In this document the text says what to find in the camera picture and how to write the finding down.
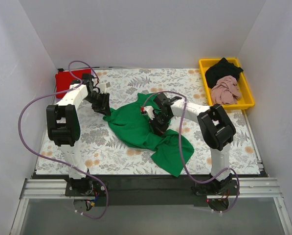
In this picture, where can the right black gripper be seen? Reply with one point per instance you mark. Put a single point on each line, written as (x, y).
(158, 122)

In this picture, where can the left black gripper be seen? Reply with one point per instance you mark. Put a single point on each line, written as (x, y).
(101, 103)

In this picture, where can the green t shirt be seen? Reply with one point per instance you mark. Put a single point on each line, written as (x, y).
(132, 128)

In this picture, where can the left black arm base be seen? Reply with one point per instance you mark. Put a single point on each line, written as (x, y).
(88, 188)

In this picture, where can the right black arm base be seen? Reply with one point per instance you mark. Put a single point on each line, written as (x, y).
(221, 196)

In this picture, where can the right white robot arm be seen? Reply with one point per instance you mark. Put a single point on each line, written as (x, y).
(215, 125)

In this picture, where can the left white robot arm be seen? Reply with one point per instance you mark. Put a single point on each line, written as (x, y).
(63, 125)

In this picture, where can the red folded t shirt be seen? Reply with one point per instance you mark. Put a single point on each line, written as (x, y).
(64, 79)

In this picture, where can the pink crumpled t shirt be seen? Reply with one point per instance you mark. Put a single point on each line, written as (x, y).
(226, 91)

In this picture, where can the black crumpled t shirt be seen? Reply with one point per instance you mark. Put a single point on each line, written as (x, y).
(221, 69)

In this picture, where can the yellow plastic bin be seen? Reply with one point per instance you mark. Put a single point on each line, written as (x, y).
(246, 100)

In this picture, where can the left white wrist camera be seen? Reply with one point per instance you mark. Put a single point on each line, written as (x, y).
(101, 88)

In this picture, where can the aluminium frame rail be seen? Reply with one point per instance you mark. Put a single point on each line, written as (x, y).
(152, 205)

